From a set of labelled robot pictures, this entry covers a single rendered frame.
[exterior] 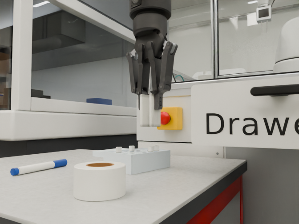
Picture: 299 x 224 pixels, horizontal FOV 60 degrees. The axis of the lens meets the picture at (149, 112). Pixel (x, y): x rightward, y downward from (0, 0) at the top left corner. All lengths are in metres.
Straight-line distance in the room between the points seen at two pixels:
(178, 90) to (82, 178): 0.57
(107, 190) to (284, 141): 0.27
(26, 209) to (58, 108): 0.78
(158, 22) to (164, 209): 0.38
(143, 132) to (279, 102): 0.55
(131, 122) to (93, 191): 1.15
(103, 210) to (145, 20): 0.39
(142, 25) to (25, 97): 0.57
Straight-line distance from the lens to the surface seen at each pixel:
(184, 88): 0.84
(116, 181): 0.35
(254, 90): 0.42
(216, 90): 0.47
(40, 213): 0.32
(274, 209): 0.80
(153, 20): 0.56
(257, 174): 0.79
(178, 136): 0.84
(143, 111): 0.56
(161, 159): 0.57
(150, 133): 0.88
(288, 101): 0.45
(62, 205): 0.34
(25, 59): 1.02
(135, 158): 0.51
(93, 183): 0.34
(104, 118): 1.29
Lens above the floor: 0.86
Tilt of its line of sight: 3 degrees up
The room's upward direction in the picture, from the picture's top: straight up
